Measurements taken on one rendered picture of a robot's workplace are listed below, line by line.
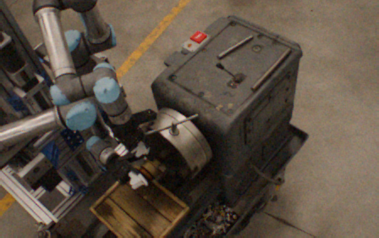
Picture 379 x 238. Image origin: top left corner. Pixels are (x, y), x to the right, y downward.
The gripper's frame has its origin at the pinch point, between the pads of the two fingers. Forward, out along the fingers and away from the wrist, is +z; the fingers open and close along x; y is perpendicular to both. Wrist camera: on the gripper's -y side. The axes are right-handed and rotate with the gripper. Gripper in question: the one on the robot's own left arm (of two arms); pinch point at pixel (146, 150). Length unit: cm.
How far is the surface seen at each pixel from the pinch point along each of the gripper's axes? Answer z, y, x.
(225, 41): 2, -67, -17
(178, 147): 10.8, -11.8, 1.3
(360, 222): 142, -86, 45
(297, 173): 133, -92, -5
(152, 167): 18.4, -1.3, -7.5
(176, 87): 2.6, -31.8, -16.7
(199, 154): 18.5, -17.0, 5.2
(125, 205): 39.5, 14.6, -20.3
